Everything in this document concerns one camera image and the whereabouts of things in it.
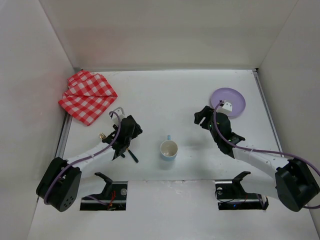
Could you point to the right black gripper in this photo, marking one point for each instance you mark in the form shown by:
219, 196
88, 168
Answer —
205, 118

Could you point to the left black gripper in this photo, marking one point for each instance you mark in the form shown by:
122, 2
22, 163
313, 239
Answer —
122, 146

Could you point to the red white checkered cloth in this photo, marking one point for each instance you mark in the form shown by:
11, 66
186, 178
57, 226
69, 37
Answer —
88, 96

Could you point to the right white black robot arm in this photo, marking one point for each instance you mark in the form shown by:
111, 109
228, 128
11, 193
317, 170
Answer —
293, 183

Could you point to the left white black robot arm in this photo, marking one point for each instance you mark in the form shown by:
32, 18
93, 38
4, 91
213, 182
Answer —
81, 176

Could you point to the lilac round plate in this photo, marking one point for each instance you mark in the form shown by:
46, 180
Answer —
232, 96

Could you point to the light blue mug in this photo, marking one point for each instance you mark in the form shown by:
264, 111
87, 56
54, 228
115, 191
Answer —
168, 149

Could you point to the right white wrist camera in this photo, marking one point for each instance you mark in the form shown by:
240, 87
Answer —
225, 107

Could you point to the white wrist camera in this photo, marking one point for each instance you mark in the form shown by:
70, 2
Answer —
225, 107
117, 115

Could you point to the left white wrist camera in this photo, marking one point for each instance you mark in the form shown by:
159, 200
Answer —
117, 115

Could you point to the gold fork teal handle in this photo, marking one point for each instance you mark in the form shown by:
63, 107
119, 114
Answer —
102, 136

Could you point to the gold knife teal handle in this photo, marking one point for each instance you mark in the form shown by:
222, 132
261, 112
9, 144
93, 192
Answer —
132, 155

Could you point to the aluminium table edge rail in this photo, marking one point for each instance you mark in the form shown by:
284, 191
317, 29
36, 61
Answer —
270, 119

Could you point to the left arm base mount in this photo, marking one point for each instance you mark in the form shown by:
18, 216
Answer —
101, 193

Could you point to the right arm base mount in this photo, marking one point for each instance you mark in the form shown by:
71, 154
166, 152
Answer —
231, 196

